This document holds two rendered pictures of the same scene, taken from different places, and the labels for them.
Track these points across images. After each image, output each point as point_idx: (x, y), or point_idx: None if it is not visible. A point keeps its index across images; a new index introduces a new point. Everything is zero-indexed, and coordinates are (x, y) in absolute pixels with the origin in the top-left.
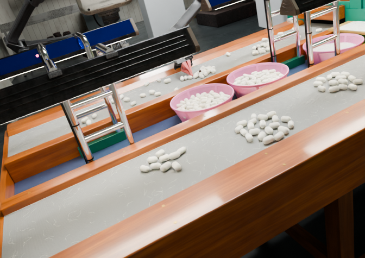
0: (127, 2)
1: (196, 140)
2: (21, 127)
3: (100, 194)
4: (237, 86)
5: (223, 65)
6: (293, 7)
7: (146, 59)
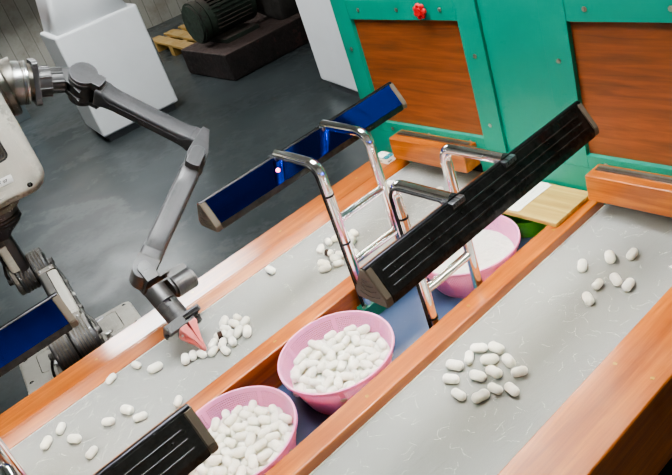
0: (33, 189)
1: None
2: None
3: None
4: (301, 394)
5: (265, 307)
6: (379, 295)
7: None
